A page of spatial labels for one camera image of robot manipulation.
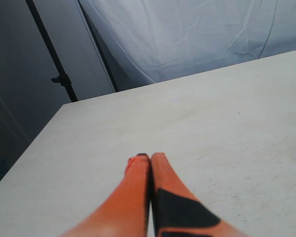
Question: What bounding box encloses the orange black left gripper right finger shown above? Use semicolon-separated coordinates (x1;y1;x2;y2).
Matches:
151;153;247;237

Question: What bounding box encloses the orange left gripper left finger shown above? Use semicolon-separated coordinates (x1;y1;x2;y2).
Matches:
62;154;150;237

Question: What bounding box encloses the black backdrop stand pole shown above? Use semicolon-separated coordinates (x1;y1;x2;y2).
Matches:
25;0;78;102

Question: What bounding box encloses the white fabric backdrop curtain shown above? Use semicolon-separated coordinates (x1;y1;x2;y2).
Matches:
81;0;296;85

